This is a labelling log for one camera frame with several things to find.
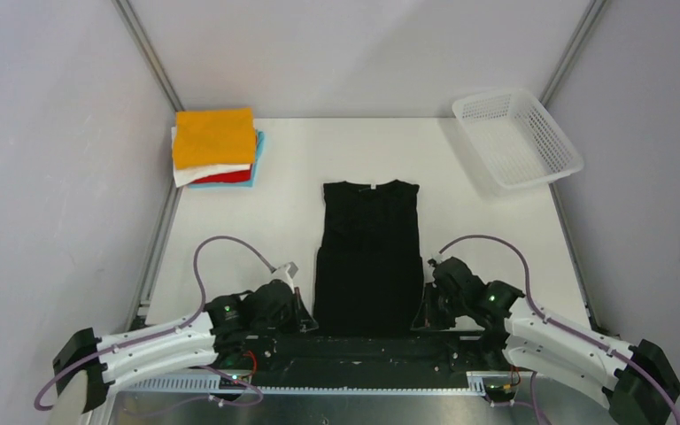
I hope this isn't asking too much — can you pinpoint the purple cable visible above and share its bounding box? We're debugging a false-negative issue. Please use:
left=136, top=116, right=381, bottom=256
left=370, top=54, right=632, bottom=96
left=438, top=234, right=680, bottom=425
left=34, top=236, right=276, bottom=421

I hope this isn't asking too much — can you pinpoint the aluminium frame rail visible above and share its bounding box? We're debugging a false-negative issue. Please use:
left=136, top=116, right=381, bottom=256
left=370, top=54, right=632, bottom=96
left=104, top=328, right=622, bottom=400

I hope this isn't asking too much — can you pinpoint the black t-shirt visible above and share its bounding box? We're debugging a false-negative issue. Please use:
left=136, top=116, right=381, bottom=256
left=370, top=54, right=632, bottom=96
left=313, top=180, right=424, bottom=337

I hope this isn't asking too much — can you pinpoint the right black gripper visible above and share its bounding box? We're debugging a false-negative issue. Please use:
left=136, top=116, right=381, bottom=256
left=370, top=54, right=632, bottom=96
left=412, top=282, right=468, bottom=331

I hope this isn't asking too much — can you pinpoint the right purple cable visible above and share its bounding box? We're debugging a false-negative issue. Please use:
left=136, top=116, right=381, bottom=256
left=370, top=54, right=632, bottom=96
left=438, top=234, right=680, bottom=425

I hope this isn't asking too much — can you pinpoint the white plastic mesh basket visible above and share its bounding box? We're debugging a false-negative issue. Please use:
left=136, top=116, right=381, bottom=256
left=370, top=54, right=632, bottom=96
left=452, top=88, right=584, bottom=196

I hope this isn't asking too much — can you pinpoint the red folded t-shirt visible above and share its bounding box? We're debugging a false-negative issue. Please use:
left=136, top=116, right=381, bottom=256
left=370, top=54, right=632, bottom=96
left=191, top=168, right=252, bottom=185

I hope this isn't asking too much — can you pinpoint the light blue folded t-shirt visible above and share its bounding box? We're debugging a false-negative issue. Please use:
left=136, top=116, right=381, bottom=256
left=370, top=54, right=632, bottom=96
left=189, top=130, right=265, bottom=189

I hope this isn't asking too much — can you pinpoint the orange folded t-shirt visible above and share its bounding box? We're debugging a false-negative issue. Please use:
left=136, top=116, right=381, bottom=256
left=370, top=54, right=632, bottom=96
left=172, top=108, right=257, bottom=169

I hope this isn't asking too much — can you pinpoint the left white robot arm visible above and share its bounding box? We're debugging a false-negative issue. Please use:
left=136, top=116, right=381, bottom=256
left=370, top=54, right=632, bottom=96
left=50, top=279, right=319, bottom=413

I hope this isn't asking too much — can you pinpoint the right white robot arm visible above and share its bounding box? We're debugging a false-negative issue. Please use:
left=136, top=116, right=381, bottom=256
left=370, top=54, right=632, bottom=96
left=412, top=257, right=680, bottom=424

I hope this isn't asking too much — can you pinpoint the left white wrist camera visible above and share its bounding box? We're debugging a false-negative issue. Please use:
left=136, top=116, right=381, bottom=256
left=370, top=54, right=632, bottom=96
left=271, top=262, right=298, bottom=292

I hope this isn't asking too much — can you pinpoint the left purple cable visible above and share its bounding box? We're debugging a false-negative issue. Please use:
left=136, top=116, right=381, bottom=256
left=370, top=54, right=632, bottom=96
left=34, top=236, right=276, bottom=421

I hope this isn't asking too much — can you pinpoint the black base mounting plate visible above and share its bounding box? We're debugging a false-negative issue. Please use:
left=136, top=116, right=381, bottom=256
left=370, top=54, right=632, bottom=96
left=211, top=331, right=529, bottom=390

